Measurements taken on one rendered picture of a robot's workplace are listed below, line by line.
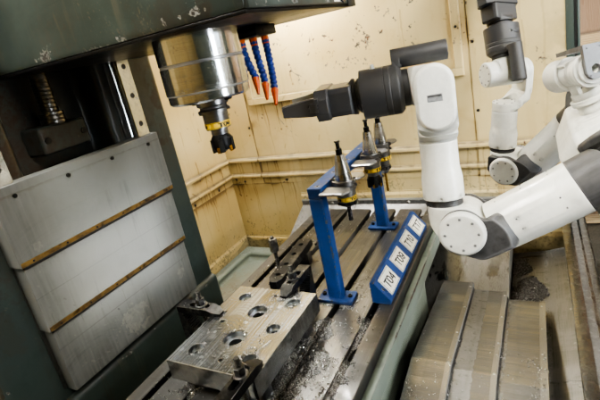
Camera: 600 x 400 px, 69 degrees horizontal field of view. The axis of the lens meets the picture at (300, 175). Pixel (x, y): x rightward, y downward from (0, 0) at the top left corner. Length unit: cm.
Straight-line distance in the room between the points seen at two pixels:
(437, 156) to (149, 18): 52
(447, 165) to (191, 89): 46
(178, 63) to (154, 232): 66
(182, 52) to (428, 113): 43
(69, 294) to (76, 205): 21
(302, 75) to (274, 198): 63
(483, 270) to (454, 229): 86
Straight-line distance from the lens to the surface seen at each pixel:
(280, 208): 216
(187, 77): 80
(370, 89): 76
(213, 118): 85
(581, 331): 128
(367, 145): 129
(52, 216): 115
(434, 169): 79
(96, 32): 86
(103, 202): 122
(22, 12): 101
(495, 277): 162
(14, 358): 121
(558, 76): 101
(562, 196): 79
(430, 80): 75
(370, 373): 104
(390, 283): 121
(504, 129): 131
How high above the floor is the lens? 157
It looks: 16 degrees down
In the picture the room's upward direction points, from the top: 12 degrees counter-clockwise
